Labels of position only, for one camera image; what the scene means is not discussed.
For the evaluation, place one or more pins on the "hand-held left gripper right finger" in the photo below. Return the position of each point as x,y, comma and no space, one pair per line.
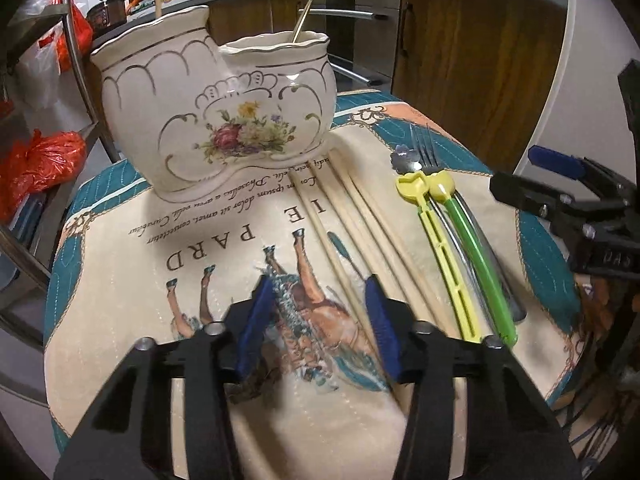
380,325

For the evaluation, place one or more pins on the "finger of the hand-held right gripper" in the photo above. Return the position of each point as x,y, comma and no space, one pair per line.
555,161
530,197

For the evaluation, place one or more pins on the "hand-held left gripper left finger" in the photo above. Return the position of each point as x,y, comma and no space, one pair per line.
257,325

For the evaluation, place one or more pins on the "green plastic training chopsticks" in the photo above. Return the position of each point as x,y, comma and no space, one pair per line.
481,255

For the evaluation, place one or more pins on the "yellow plastic training chopsticks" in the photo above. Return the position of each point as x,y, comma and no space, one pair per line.
452,270

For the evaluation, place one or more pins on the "silver metal fork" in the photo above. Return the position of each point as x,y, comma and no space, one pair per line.
425,150

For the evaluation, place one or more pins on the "flower-shaped metal spoon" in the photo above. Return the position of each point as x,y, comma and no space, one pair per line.
402,158

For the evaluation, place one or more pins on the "white floral ceramic utensil holder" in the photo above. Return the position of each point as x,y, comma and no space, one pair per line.
175,105

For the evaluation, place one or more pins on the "teal quilted table cover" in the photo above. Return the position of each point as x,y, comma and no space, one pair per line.
540,260

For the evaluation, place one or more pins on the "horse print beige placemat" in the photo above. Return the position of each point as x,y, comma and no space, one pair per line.
150,285

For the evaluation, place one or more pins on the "tall wooden cabinet door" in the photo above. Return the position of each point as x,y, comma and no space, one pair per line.
480,60

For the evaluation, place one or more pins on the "built-in steel oven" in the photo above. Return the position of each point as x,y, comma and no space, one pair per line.
365,35

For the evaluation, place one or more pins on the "orange plastic bag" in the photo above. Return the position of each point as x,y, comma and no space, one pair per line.
40,160

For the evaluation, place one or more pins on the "wooden base cabinets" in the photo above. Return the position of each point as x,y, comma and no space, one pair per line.
240,15

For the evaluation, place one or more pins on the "metal shelf rack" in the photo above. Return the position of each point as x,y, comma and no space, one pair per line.
75,60

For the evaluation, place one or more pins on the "red and white plastic bag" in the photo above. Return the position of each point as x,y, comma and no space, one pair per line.
70,35

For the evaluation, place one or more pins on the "orange kitchen tool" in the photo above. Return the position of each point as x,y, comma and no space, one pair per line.
137,1

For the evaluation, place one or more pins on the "brown cooking pot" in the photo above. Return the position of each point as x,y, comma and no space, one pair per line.
107,12

